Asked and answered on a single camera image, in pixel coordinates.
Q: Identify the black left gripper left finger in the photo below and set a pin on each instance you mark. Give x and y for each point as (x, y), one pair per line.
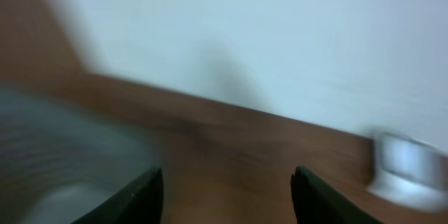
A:
(139, 202)

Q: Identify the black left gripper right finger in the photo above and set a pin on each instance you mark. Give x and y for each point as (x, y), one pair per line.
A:
(315, 201)

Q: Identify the white barcode scanner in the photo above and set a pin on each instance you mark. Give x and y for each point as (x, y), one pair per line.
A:
(409, 173)

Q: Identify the grey plastic mesh basket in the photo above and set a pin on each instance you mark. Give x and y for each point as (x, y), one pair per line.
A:
(59, 161)

